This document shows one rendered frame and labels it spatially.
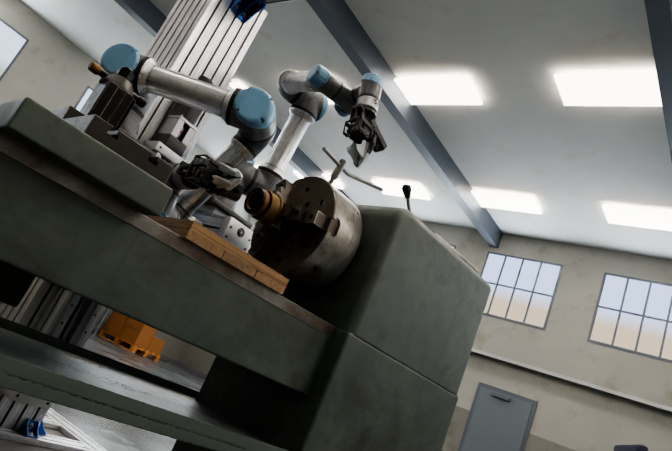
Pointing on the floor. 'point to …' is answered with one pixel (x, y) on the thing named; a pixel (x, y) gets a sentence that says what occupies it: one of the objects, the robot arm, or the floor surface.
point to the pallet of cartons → (132, 336)
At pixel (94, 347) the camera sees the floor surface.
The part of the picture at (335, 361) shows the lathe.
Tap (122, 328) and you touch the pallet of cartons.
